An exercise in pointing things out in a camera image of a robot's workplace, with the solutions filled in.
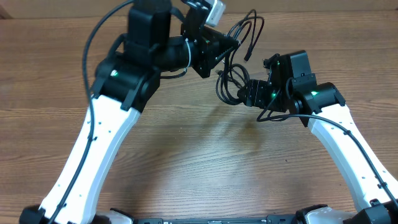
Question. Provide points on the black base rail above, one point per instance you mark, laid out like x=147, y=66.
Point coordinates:
x=245, y=219

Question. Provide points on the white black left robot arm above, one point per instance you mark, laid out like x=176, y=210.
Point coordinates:
x=159, y=41

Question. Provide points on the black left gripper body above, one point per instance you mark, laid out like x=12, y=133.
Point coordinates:
x=201, y=53

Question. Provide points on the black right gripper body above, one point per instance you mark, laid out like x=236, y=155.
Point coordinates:
x=262, y=96

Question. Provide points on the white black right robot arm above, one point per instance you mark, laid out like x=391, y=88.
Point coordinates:
x=292, y=91

